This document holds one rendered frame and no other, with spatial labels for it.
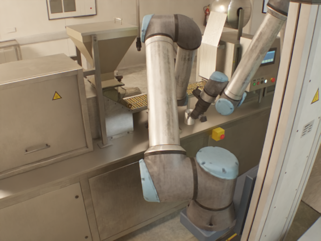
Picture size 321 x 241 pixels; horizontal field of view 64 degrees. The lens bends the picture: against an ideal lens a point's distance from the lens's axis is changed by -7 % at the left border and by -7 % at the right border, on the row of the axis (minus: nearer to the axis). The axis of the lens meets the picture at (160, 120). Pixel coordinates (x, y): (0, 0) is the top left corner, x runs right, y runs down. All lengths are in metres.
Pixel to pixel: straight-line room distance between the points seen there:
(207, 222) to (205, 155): 0.25
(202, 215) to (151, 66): 0.58
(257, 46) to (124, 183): 1.16
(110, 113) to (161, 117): 0.89
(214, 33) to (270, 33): 1.09
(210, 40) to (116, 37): 0.90
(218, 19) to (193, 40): 1.11
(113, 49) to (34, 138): 0.69
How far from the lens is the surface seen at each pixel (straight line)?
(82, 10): 5.56
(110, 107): 1.79
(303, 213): 2.69
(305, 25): 0.74
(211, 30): 2.28
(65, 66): 1.60
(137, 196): 1.94
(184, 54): 1.25
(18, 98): 1.55
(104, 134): 1.76
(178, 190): 0.91
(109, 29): 1.60
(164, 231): 2.29
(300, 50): 0.75
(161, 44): 1.07
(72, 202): 1.73
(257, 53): 1.22
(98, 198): 1.79
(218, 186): 0.93
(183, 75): 1.37
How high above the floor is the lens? 1.77
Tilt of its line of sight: 28 degrees down
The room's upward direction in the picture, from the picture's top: straight up
